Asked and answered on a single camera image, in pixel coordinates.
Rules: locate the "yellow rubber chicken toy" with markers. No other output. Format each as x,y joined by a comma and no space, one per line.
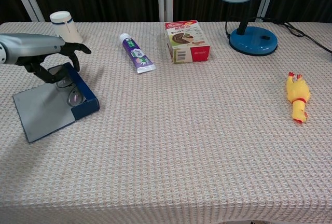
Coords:
298,91

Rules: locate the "beige textured tablecloth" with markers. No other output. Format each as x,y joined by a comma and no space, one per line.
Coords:
181,143

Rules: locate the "purple white toothpaste tube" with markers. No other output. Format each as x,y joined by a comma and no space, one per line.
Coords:
136,53

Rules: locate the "white paper cup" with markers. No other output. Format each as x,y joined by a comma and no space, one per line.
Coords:
66,27

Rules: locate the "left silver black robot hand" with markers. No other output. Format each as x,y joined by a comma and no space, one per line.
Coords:
28,47

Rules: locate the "thin black round glasses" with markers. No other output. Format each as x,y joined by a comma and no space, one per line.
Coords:
74,99

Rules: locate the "blue glasses case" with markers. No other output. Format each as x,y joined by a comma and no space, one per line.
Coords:
44,110

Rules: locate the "blue desk lamp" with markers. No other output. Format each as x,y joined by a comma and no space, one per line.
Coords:
252,41

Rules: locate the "red green snack box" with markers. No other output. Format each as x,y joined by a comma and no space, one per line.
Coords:
186,42

